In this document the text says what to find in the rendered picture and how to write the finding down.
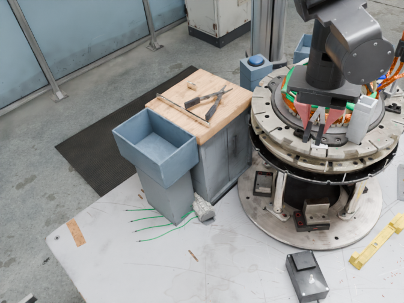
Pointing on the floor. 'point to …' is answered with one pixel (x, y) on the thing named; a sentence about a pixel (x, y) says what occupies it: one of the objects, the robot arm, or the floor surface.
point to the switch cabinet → (218, 20)
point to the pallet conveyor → (29, 299)
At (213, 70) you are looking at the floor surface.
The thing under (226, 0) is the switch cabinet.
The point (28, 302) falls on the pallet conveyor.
